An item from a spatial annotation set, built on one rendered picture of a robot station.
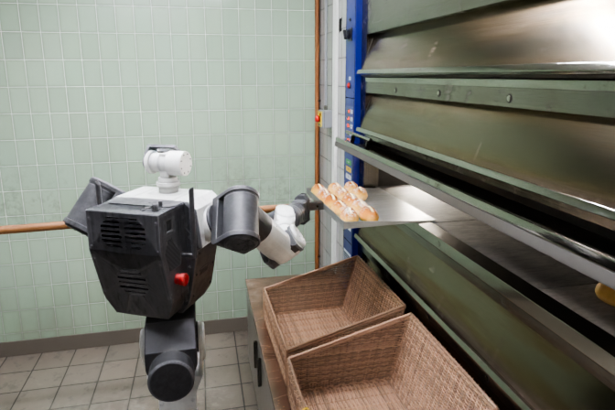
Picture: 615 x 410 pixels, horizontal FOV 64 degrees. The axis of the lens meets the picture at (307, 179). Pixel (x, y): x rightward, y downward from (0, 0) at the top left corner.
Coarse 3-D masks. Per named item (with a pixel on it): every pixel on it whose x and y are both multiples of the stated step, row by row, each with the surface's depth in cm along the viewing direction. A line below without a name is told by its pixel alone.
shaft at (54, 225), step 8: (264, 208) 191; (272, 208) 192; (24, 224) 172; (32, 224) 172; (40, 224) 172; (48, 224) 173; (56, 224) 173; (64, 224) 174; (0, 232) 169; (8, 232) 170; (16, 232) 171
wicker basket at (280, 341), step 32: (352, 256) 237; (288, 288) 232; (320, 288) 236; (352, 288) 234; (384, 288) 203; (288, 320) 227; (320, 320) 228; (352, 320) 226; (384, 320) 198; (288, 352) 178
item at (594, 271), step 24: (336, 144) 225; (360, 144) 227; (384, 168) 166; (432, 168) 173; (432, 192) 133; (480, 192) 135; (480, 216) 110; (528, 216) 110; (552, 216) 115; (528, 240) 94; (600, 240) 97; (576, 264) 82
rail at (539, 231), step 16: (352, 144) 202; (384, 160) 167; (416, 176) 143; (448, 192) 124; (464, 192) 118; (480, 208) 110; (496, 208) 105; (528, 224) 94; (560, 240) 86; (576, 240) 84; (592, 256) 79; (608, 256) 77
